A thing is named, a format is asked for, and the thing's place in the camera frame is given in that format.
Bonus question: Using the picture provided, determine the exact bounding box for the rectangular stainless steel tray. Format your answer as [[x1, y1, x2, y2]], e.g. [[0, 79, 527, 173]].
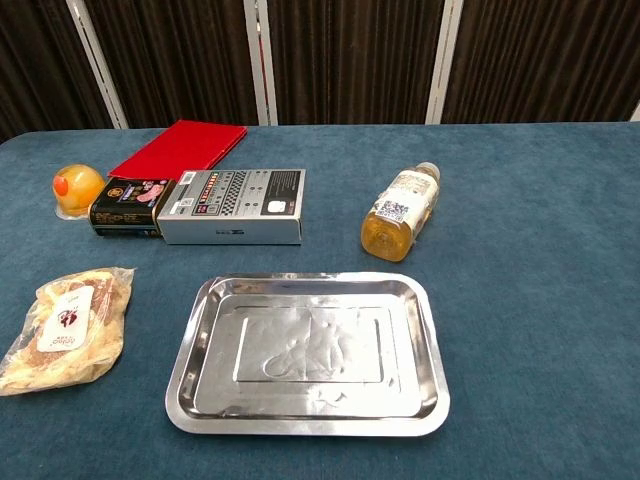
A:
[[164, 271, 452, 437]]

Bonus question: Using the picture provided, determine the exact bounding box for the clear bag of snacks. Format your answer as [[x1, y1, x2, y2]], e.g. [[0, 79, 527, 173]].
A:
[[0, 266, 136, 398]]

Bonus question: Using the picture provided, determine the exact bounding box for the yellow drink plastic bottle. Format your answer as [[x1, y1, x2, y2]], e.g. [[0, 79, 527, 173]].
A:
[[360, 161, 442, 263]]

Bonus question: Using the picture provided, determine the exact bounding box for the grey printed cardboard box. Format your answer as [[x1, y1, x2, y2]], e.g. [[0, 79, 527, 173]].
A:
[[156, 168, 307, 246]]

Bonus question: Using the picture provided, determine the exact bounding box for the flat red box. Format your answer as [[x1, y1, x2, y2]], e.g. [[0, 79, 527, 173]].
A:
[[107, 119, 249, 180]]

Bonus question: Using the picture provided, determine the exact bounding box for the dark brown pleated curtain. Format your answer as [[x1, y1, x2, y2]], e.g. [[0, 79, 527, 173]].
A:
[[0, 0, 640, 144]]

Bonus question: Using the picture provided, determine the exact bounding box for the black food package box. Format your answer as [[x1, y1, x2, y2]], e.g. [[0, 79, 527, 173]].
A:
[[88, 177, 178, 238]]

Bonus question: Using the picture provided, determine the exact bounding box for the blue table cloth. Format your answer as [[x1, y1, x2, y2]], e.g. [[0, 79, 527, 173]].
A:
[[0, 119, 640, 480]]

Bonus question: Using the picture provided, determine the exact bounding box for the orange fruit jelly cup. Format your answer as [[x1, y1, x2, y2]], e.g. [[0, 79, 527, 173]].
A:
[[52, 163, 107, 220]]

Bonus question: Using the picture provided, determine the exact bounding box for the white partition frame post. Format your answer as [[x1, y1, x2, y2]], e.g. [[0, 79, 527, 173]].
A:
[[424, 0, 465, 126], [66, 0, 130, 130], [243, 0, 279, 127]]

